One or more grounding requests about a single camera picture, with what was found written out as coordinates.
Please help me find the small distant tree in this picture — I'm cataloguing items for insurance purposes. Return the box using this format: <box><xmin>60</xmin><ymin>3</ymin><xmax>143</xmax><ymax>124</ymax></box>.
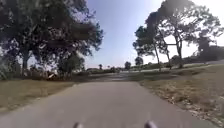
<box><xmin>124</xmin><ymin>61</ymin><xmax>132</xmax><ymax>71</ymax></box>
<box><xmin>134</xmin><ymin>56</ymin><xmax>144</xmax><ymax>67</ymax></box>

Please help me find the grey asphalt path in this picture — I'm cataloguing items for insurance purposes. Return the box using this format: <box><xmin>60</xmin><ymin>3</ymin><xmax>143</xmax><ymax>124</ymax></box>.
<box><xmin>0</xmin><ymin>72</ymin><xmax>219</xmax><ymax>128</ymax></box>

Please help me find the dark bush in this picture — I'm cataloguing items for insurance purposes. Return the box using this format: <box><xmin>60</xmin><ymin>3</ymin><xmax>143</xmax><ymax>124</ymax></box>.
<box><xmin>56</xmin><ymin>53</ymin><xmax>86</xmax><ymax>77</ymax></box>

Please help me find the slender tree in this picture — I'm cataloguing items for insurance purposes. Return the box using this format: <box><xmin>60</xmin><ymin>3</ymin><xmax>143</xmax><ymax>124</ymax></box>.
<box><xmin>132</xmin><ymin>11</ymin><xmax>172</xmax><ymax>72</ymax></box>

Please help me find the robot's own part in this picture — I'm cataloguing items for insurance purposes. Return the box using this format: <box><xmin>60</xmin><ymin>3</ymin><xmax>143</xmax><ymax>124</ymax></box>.
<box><xmin>144</xmin><ymin>120</ymin><xmax>158</xmax><ymax>128</ymax></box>
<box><xmin>73</xmin><ymin>122</ymin><xmax>84</xmax><ymax>128</ymax></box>

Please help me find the large dark tree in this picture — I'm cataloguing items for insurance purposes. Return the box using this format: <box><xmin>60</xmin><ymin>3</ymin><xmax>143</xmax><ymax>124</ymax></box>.
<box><xmin>0</xmin><ymin>0</ymin><xmax>105</xmax><ymax>80</ymax></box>

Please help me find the tall tree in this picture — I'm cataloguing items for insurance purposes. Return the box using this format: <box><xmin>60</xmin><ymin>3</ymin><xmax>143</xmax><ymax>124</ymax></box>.
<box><xmin>156</xmin><ymin>0</ymin><xmax>224</xmax><ymax>70</ymax></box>

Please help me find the dry grass verge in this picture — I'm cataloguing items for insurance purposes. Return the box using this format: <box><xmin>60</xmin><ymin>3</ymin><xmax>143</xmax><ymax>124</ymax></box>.
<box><xmin>0</xmin><ymin>78</ymin><xmax>77</xmax><ymax>114</ymax></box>
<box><xmin>129</xmin><ymin>63</ymin><xmax>224</xmax><ymax>128</ymax></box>

